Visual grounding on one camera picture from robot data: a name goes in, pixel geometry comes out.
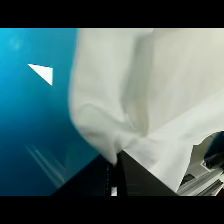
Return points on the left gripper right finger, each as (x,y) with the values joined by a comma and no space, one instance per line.
(141,181)

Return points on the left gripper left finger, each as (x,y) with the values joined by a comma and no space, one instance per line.
(91,181)

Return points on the white shirt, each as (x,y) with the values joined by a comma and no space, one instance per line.
(146,86)

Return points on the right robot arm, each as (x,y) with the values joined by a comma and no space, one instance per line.
(215,150)

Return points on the silver frame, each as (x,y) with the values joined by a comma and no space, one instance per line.
(203,183)

